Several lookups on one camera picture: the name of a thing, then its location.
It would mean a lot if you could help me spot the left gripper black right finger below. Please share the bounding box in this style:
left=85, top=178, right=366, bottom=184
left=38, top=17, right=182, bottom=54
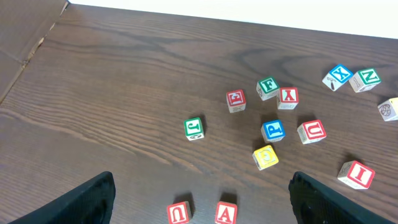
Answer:
left=289, top=171, right=392, bottom=224

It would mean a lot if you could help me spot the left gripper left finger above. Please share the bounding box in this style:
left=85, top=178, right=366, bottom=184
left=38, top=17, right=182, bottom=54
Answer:
left=10, top=171, right=116, bottom=224

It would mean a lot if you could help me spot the red I block centre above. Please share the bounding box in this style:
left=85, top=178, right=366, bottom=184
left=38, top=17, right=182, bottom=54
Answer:
left=337, top=161, right=376, bottom=190

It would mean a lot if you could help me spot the yellow block left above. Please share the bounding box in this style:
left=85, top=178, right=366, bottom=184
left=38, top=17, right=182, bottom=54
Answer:
left=252, top=145, right=279, bottom=170

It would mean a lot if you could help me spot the red U block centre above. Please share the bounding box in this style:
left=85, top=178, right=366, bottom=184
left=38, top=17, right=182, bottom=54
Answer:
left=297, top=119, right=327, bottom=144

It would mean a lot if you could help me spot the red u block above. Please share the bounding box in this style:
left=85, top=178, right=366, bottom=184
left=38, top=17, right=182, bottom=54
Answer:
left=297, top=119, right=327, bottom=144
left=167, top=201, right=192, bottom=224

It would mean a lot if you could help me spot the blue P letter block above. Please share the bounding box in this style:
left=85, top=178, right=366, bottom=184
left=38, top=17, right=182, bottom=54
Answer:
left=261, top=119, right=285, bottom=142

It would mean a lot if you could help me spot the red U block left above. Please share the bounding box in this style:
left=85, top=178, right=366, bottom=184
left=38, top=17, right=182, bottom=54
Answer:
left=167, top=201, right=192, bottom=224

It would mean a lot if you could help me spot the red A letter block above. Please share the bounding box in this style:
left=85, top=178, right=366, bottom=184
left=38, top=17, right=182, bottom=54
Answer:
left=215, top=201, right=238, bottom=224

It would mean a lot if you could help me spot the red Y letter block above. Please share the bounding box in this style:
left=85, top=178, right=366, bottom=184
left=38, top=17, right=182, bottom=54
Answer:
left=277, top=87, right=299, bottom=110

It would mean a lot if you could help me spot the yellow C letter block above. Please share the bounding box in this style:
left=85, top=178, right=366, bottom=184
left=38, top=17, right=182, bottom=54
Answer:
left=377, top=97, right=398, bottom=121

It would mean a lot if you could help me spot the green F letter block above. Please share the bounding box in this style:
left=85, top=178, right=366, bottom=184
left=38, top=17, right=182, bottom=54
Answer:
left=256, top=77, right=280, bottom=101

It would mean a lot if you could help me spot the green J letter block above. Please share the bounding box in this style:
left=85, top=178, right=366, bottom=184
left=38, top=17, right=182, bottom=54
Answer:
left=183, top=118, right=205, bottom=141

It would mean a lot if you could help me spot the red G letter block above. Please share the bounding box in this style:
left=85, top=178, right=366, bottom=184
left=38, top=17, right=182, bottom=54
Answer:
left=226, top=90, right=246, bottom=113

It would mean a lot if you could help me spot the blue X letter block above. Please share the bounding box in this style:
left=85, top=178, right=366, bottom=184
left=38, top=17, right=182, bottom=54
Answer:
left=322, top=64, right=354, bottom=91

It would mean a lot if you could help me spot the green N letter block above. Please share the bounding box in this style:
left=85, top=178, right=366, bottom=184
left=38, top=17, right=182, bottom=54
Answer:
left=349, top=68, right=382, bottom=93

